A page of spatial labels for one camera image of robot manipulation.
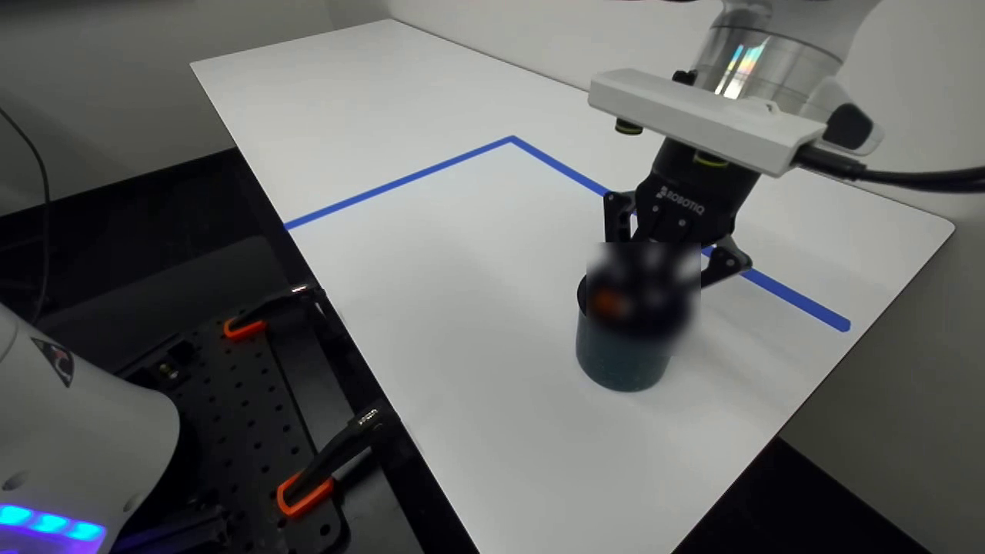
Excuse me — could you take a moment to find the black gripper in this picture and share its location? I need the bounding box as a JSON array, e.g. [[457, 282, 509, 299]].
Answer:
[[602, 140, 756, 306]]

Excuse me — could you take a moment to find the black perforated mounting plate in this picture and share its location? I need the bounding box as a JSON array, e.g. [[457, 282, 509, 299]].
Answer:
[[111, 320, 347, 554]]

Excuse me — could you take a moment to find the orange black clamp left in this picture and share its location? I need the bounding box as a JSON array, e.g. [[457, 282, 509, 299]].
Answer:
[[275, 408, 382, 520]]

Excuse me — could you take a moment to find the black cable at wall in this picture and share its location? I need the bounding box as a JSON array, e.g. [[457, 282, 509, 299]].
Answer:
[[0, 104, 54, 326]]

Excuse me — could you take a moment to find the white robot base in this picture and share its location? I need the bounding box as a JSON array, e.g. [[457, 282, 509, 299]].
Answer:
[[0, 308, 180, 554]]

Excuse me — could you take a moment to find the black camera cable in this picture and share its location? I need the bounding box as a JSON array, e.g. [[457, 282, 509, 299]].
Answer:
[[798, 101, 985, 193]]

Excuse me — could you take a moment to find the blue tape border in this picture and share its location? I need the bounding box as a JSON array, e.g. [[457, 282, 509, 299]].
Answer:
[[284, 131, 857, 334]]

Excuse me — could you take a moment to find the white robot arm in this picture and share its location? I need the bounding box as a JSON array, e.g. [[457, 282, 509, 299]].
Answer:
[[585, 0, 881, 313]]

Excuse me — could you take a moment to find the orange black clamp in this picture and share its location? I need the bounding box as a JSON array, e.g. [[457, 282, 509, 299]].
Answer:
[[223, 285, 305, 345], [275, 408, 382, 520]]

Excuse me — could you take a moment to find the dark cup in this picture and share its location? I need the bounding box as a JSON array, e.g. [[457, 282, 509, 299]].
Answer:
[[575, 261, 691, 391]]

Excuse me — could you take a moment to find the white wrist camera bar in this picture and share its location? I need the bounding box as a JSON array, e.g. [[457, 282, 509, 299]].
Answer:
[[587, 68, 824, 175]]

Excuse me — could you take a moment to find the orange capped marker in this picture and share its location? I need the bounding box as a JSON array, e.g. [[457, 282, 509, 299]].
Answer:
[[591, 290, 630, 317]]

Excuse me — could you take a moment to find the orange black clamp right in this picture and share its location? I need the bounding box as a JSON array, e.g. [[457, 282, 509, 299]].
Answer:
[[223, 285, 305, 345]]

